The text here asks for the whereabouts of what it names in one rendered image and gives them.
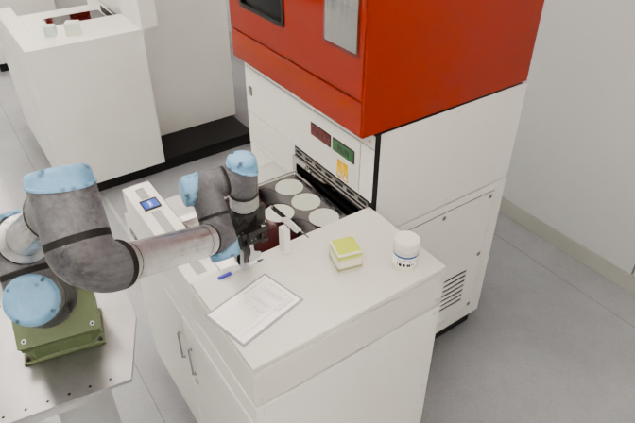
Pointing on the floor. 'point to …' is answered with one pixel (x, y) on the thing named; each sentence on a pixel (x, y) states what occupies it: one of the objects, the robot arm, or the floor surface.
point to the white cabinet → (403, 368)
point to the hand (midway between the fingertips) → (240, 265)
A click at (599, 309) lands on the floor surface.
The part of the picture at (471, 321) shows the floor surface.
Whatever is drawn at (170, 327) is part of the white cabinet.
